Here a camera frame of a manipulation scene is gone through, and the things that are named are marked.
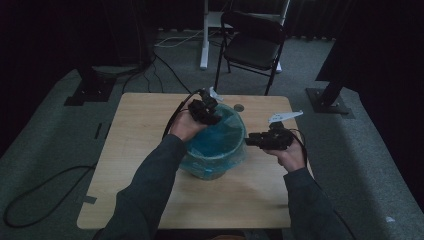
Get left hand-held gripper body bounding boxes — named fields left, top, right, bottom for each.
left=188, top=86, right=224, bottom=119

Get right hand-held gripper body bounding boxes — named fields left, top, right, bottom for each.
left=264, top=110, right=304, bottom=151

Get blue plastic bag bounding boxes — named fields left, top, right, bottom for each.
left=179, top=103, right=248, bottom=178

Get green plastic bucket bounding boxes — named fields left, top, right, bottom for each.
left=179, top=103, right=248, bottom=181

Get person's right hand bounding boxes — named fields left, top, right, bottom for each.
left=263, top=141, right=307, bottom=173

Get person's left hand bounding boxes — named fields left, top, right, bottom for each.
left=169, top=109, right=208, bottom=143

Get black stand base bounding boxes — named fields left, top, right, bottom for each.
left=63, top=64, right=118, bottom=107
left=305, top=79, right=352, bottom=115

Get black folding chair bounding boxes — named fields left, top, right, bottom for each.
left=213, top=10, right=288, bottom=97

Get dark curtain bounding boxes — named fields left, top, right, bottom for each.
left=315, top=0, right=424, bottom=211

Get right hand-held gripper cable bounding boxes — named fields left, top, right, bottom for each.
left=288, top=128, right=308, bottom=168

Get hand-held gripper cable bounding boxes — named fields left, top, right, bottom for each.
left=288, top=128, right=308, bottom=168
left=162, top=88, right=204, bottom=140

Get left hand-held gripper cable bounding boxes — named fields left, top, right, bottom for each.
left=162, top=88, right=204, bottom=140

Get thin black floor cables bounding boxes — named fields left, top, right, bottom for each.
left=121, top=53, right=193, bottom=94

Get white floor cable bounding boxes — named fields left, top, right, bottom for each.
left=154, top=29, right=221, bottom=48

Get thick black floor cable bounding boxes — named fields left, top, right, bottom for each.
left=3, top=164, right=98, bottom=229

